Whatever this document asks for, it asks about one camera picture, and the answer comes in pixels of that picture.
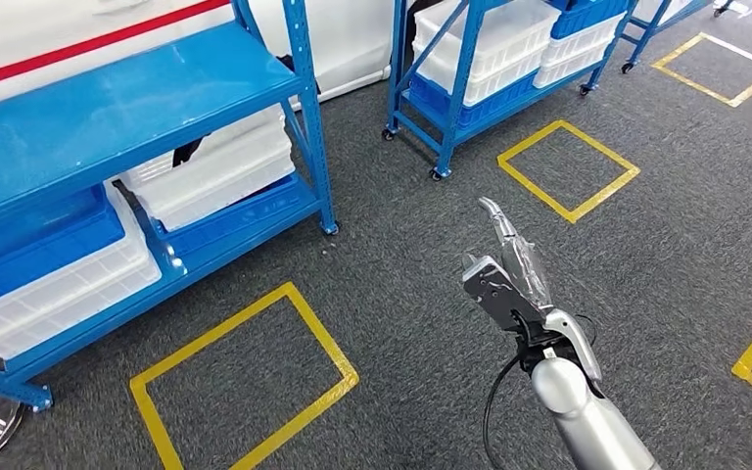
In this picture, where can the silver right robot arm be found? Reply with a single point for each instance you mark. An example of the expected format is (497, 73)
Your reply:
(583, 415)

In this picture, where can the blue wheeled shelf rack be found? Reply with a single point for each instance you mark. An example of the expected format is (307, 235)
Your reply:
(457, 84)
(648, 32)

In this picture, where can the blue metal shelf rack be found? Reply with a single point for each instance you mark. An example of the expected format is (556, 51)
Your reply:
(90, 117)

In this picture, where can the wide white plastic bin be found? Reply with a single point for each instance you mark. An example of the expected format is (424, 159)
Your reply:
(220, 175)

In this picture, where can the blue bin in wheeled rack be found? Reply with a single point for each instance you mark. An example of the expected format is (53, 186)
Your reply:
(499, 107)

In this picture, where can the yellow floor tape square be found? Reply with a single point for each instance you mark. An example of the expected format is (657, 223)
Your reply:
(220, 329)

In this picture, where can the white car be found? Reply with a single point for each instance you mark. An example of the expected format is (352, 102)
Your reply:
(350, 39)

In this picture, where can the small stacked white bins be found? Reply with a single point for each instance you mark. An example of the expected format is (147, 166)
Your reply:
(570, 55)

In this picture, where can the small blue plastic bin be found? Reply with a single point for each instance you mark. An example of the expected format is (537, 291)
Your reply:
(583, 19)

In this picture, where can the large white plastic bin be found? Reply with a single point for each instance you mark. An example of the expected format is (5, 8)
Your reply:
(58, 305)

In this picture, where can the red barrier belt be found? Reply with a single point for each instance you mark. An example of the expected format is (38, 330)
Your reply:
(58, 55)

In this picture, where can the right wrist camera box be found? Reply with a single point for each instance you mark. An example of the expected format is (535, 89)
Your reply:
(496, 292)

